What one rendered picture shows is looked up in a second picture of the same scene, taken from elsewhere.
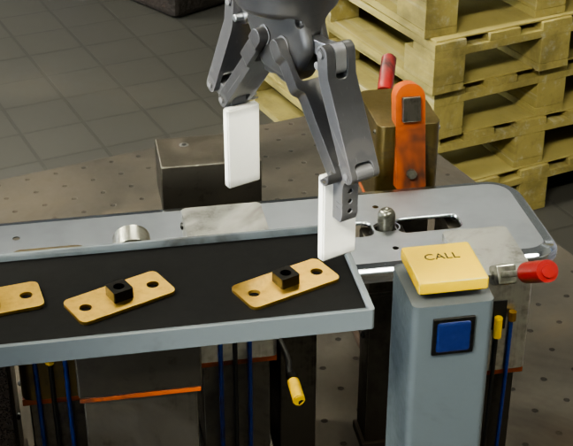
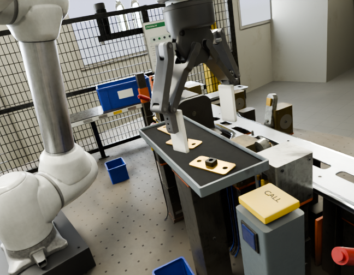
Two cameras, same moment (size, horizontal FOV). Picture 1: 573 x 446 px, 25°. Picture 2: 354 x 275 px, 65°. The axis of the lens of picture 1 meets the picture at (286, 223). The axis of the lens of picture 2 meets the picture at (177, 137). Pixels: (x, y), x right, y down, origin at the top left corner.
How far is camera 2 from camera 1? 0.93 m
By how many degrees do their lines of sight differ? 72
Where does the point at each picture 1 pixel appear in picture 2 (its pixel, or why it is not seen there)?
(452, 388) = (254, 265)
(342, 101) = (158, 71)
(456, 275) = (255, 205)
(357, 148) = (156, 95)
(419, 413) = (245, 264)
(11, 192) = not seen: outside the picture
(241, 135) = (224, 98)
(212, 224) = (282, 149)
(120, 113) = not seen: outside the picture
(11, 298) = not seen: hidden behind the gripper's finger
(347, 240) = (181, 145)
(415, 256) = (264, 188)
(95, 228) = (311, 148)
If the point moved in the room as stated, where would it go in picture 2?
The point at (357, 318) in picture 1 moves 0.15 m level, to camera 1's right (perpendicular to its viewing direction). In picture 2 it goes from (196, 187) to (234, 254)
